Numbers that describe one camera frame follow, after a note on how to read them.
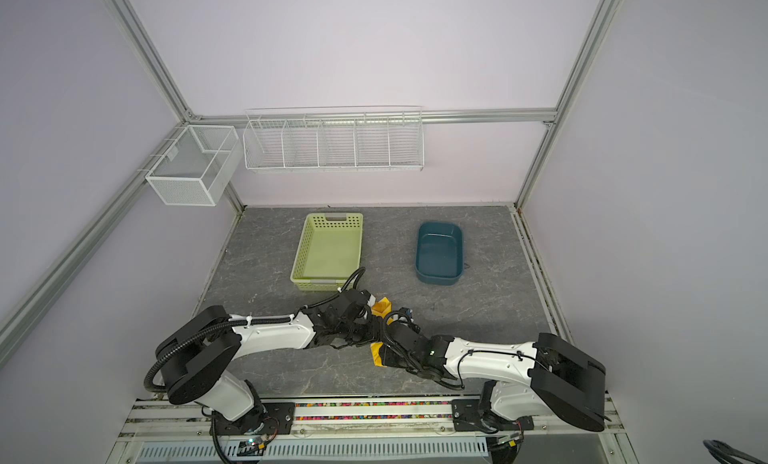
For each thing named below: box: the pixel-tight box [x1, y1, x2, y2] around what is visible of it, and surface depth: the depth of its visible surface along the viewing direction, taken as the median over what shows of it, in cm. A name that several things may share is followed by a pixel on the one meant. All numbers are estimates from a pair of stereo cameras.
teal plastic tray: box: [415, 222, 464, 286], surface depth 108 cm
